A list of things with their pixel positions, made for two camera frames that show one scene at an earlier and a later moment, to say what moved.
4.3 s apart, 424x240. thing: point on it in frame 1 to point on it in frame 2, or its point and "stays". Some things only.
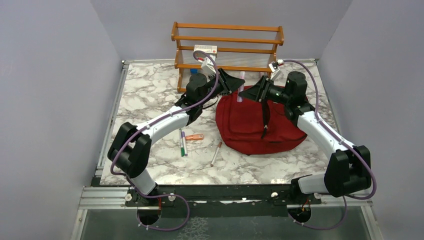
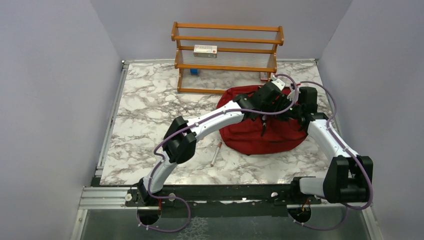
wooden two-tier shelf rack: x=225 y=49 stays
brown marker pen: x=219 y=145 stays
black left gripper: x=228 y=83 to x=267 y=105
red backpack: x=252 y=127 stays
